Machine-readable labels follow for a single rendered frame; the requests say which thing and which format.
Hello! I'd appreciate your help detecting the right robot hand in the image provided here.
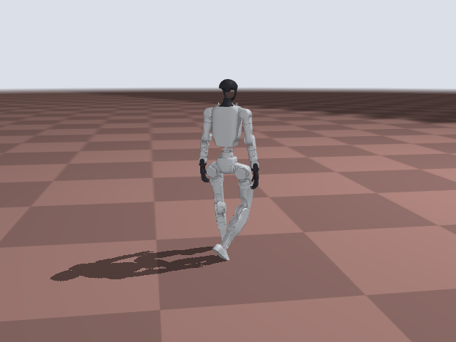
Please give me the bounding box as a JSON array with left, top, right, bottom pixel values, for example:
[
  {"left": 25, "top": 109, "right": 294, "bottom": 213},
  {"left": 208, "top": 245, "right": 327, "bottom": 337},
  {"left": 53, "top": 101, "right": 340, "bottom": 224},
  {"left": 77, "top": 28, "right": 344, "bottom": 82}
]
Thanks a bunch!
[{"left": 251, "top": 163, "right": 259, "bottom": 189}]

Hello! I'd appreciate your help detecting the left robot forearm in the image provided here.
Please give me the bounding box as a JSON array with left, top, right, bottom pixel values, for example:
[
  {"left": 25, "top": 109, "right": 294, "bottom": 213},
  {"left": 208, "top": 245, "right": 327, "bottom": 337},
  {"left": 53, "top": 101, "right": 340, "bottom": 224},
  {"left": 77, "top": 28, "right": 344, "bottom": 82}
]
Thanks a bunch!
[{"left": 199, "top": 134, "right": 209, "bottom": 163}]

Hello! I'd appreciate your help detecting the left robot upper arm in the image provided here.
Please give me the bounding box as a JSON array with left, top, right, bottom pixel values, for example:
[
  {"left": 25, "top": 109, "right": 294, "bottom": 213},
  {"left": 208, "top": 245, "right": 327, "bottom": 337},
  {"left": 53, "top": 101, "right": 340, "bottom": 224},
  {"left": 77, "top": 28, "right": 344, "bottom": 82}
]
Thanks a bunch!
[{"left": 202, "top": 107, "right": 213, "bottom": 142}]

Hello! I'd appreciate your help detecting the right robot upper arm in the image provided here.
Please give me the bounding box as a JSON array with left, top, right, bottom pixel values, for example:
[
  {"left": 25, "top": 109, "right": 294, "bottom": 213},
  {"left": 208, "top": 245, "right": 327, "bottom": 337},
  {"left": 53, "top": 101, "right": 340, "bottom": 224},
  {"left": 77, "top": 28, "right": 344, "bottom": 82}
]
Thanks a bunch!
[{"left": 238, "top": 108, "right": 253, "bottom": 145}]

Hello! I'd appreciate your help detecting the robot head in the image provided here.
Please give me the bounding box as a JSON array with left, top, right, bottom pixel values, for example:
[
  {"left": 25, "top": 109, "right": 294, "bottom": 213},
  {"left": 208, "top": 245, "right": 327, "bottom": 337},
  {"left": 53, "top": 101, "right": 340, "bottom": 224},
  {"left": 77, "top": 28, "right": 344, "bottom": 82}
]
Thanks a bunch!
[{"left": 219, "top": 79, "right": 238, "bottom": 107}]

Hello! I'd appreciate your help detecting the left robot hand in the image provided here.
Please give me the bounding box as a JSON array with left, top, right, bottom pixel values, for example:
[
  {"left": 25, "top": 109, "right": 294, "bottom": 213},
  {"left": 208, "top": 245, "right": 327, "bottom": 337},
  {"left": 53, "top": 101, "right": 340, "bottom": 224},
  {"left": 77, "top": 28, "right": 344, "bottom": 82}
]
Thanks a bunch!
[{"left": 199, "top": 159, "right": 209, "bottom": 182}]

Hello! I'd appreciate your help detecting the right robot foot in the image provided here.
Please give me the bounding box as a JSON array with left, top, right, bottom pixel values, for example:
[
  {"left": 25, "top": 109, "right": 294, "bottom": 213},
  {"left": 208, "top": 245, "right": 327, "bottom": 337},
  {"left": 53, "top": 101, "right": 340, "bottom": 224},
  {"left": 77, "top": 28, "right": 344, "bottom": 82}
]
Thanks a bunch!
[{"left": 212, "top": 244, "right": 229, "bottom": 261}]

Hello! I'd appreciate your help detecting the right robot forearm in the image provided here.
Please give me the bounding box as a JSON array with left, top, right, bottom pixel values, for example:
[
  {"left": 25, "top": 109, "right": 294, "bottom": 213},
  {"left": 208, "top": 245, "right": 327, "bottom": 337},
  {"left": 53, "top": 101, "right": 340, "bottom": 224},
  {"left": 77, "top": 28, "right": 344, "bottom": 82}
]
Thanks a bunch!
[{"left": 247, "top": 136, "right": 259, "bottom": 169}]

